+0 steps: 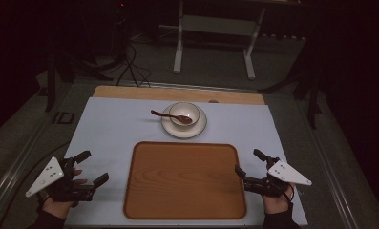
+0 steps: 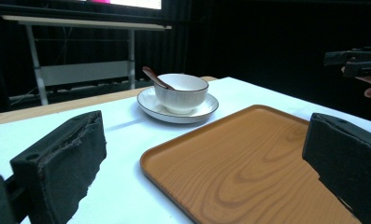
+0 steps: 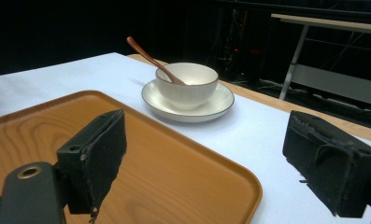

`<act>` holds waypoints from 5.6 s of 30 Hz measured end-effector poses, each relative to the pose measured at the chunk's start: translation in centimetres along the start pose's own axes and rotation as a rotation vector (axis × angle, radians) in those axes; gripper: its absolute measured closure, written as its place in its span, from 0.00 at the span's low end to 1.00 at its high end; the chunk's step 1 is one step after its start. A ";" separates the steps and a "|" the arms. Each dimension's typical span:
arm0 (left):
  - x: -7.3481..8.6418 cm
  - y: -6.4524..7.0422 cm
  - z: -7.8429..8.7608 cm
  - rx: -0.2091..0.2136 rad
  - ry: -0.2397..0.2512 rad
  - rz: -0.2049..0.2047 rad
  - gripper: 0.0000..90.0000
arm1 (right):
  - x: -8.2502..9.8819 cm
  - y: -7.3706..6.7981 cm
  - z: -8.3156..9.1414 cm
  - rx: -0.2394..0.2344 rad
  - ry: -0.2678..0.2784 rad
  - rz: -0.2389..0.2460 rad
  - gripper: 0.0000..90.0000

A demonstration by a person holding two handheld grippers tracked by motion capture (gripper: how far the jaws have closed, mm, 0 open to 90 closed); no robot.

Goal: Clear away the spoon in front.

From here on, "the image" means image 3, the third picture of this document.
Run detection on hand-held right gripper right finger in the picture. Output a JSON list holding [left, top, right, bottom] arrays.
[[282, 110, 371, 218]]

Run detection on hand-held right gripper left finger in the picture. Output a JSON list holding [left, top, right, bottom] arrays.
[[56, 108, 128, 224]]

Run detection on wooden tray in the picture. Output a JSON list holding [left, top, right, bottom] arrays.
[[0, 90, 264, 224]]

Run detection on brown wooden spoon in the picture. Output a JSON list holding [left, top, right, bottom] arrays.
[[126, 35, 187, 86]]

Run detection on white ribbed bowl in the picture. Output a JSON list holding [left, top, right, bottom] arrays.
[[155, 62, 220, 111]]

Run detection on white saucer plate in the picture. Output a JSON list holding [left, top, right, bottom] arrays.
[[141, 79, 235, 123]]

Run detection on white-framed desk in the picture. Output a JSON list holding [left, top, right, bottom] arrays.
[[270, 13, 371, 108]]

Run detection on white table cloth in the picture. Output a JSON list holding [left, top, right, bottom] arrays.
[[0, 51, 371, 224]]

